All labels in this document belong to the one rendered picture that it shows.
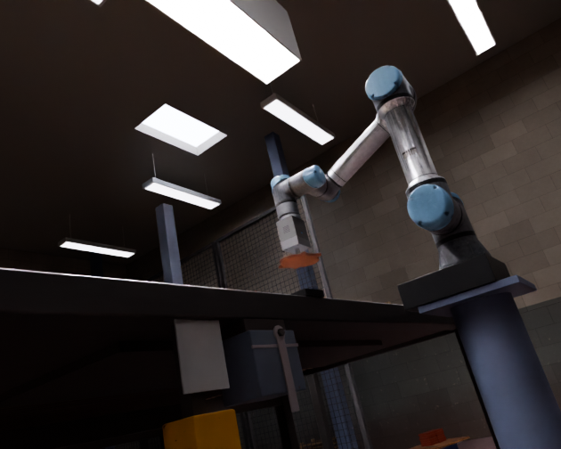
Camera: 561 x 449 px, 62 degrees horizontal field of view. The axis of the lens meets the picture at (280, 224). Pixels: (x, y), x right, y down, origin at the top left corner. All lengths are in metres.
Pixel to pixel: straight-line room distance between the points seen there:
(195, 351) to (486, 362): 0.82
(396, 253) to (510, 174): 1.74
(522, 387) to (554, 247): 4.82
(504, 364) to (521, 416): 0.12
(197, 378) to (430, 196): 0.80
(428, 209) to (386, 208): 5.46
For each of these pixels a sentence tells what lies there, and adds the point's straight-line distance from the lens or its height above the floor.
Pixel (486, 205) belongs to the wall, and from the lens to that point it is 6.34.
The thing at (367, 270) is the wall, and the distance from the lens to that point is 6.73.
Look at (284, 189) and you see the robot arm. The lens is 1.58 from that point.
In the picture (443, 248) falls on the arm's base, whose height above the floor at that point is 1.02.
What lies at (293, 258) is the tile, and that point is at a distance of 1.48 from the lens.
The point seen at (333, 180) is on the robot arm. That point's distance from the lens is 1.64.
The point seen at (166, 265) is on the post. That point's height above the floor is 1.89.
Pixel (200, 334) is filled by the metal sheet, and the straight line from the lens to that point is 0.83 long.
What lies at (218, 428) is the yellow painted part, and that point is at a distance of 0.79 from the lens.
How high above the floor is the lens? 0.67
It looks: 22 degrees up
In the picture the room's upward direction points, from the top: 13 degrees counter-clockwise
